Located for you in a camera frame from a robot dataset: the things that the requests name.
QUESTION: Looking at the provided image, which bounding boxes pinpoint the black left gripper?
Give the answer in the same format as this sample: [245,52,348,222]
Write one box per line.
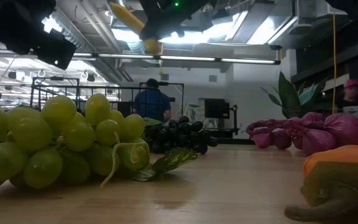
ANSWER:
[0,0,77,71]

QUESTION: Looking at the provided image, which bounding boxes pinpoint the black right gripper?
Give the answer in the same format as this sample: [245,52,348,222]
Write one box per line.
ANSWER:
[139,0,213,41]

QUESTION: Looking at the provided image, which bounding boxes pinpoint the yellow banana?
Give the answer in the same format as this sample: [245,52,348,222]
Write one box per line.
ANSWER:
[108,1,162,55]

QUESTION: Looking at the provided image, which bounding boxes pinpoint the green grape bunch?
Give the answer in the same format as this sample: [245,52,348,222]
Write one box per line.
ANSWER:
[0,93,198,197]

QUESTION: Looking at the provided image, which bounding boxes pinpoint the black grape bunch with leaf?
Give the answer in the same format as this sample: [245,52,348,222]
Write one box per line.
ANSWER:
[144,115,219,156]

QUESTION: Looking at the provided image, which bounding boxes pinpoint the purple onion braid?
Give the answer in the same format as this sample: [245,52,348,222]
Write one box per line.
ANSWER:
[246,111,358,156]

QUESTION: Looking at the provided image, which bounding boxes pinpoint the orange carrot with green top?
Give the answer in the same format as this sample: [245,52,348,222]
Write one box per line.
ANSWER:
[284,144,358,223]

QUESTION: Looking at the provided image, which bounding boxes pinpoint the long ceiling light bar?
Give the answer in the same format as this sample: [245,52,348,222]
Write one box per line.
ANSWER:
[68,52,282,65]

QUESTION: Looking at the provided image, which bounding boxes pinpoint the person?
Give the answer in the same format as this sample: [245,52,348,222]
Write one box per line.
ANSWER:
[337,78,358,125]
[133,78,172,123]

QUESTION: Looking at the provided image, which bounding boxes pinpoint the black monitor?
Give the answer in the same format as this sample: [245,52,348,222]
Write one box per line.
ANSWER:
[204,98,231,119]

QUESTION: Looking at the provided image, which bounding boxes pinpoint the black bar with clamp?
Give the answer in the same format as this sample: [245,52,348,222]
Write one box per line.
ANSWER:
[209,105,239,139]

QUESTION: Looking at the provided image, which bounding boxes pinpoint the artificial plant in white pot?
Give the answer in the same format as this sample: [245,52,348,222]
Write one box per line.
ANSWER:
[259,71,328,119]

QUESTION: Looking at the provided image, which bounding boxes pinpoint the black wire basket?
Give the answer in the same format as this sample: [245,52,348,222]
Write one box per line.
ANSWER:
[38,85,165,121]

